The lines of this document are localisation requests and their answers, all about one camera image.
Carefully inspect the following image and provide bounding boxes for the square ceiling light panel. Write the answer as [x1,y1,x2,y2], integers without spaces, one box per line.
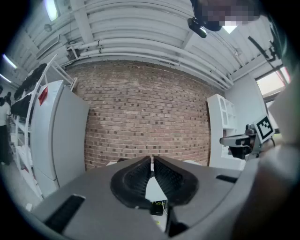
[222,25,238,34]

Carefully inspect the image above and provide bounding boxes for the white ceiling pipes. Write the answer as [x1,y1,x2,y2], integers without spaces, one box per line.
[67,38,235,90]

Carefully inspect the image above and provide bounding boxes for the white metal shelf rack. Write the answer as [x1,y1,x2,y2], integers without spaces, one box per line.
[8,54,78,200]

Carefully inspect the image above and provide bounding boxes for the person's head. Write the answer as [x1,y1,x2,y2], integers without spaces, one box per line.
[190,0,268,32]

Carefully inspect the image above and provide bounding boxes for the white refrigerator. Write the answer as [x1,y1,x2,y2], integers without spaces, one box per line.
[30,79,90,195]

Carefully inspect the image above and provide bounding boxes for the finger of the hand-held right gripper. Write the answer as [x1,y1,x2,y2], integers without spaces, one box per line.
[219,134,249,147]
[228,145,249,160]

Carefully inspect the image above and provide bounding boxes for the black head-worn camera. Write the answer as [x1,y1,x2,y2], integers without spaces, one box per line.
[187,16,208,38]

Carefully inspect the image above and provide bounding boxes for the pile of black bags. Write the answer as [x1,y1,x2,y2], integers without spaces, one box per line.
[10,63,48,116]

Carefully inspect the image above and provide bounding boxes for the white air vent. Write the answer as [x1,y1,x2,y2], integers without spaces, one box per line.
[35,34,69,60]

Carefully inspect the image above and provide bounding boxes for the white arched shelf cabinet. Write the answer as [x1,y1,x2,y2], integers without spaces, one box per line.
[206,93,247,170]

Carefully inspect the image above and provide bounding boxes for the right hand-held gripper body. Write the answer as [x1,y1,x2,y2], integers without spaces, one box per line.
[243,114,275,162]

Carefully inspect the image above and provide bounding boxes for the red tag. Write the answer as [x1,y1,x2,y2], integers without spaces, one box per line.
[38,86,49,106]

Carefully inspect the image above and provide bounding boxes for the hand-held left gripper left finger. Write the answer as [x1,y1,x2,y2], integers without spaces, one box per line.
[31,155,170,240]

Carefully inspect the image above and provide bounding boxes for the person's left forearm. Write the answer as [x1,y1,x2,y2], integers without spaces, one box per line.
[231,142,300,240]

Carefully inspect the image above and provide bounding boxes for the small black device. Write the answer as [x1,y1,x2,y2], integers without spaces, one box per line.
[150,201,165,216]

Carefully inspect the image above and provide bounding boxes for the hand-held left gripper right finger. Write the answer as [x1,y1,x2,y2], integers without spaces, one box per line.
[153,155,244,238]

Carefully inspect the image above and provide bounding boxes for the window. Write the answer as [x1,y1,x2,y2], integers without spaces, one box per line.
[255,66,292,99]

